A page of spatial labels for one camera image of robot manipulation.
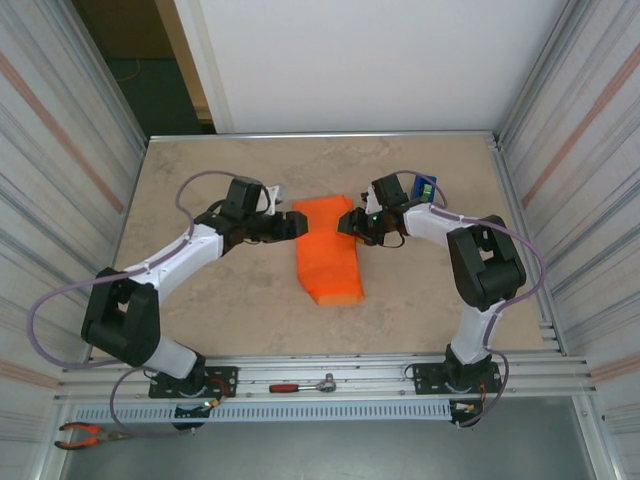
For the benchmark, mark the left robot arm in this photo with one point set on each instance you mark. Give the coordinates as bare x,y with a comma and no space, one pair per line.
170,255

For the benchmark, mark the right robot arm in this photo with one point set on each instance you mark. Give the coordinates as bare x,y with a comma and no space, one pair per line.
430,222

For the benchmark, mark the blue tape dispenser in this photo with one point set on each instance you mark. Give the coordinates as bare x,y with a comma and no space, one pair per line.
419,190

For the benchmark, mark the grey metal shelf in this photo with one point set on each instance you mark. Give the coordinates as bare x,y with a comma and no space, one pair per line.
325,450

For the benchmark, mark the thin aluminium table rail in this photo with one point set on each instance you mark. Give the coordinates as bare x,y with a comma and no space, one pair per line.
325,136

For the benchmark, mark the ridged aluminium side rail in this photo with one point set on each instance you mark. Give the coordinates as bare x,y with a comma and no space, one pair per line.
500,160

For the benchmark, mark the wide aluminium mounting rail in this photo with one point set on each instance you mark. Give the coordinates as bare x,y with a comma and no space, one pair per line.
360,372

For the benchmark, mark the white door frame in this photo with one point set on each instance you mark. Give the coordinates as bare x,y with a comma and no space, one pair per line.
200,60

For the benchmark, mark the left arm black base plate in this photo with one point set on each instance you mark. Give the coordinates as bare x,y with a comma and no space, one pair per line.
225,375

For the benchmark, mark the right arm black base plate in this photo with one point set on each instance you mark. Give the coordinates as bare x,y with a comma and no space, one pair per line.
425,375

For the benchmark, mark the aluminium corner post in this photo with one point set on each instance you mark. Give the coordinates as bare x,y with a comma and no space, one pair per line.
536,75
107,75

